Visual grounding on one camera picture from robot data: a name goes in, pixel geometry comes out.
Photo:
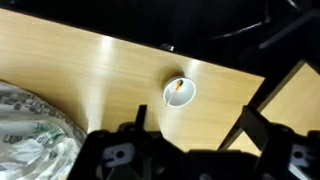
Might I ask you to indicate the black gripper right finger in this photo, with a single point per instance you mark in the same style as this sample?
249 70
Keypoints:
255 126

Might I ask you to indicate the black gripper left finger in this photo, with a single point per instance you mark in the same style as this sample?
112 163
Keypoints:
142 116

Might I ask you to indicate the orange and white pen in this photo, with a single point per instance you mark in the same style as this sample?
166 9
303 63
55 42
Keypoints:
178 84

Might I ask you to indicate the small white bowl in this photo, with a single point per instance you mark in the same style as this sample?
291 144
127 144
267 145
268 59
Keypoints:
185 96

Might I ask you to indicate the small metal table clip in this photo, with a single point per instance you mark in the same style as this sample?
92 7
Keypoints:
167 47

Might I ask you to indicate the clear printed plastic bag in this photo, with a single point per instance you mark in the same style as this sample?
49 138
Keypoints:
30 140

